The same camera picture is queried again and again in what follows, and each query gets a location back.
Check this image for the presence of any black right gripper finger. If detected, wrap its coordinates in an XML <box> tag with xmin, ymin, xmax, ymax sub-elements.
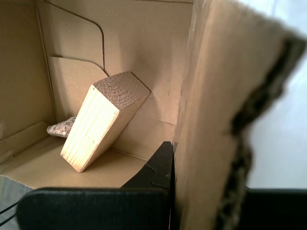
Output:
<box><xmin>16</xmin><ymin>141</ymin><xmax>178</xmax><ymax>230</ymax></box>
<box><xmin>239</xmin><ymin>188</ymin><xmax>307</xmax><ymax>230</ymax></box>

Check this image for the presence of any light wooden block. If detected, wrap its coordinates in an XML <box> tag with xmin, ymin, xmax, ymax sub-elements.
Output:
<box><xmin>59</xmin><ymin>71</ymin><xmax>151</xmax><ymax>173</ymax></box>

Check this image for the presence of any speckled pinkish rock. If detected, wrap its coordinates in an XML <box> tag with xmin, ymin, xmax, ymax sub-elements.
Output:
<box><xmin>46</xmin><ymin>116</ymin><xmax>77</xmax><ymax>139</ymax></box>

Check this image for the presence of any brown cardboard box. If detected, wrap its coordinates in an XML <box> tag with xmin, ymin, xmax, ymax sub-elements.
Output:
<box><xmin>0</xmin><ymin>0</ymin><xmax>307</xmax><ymax>230</ymax></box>

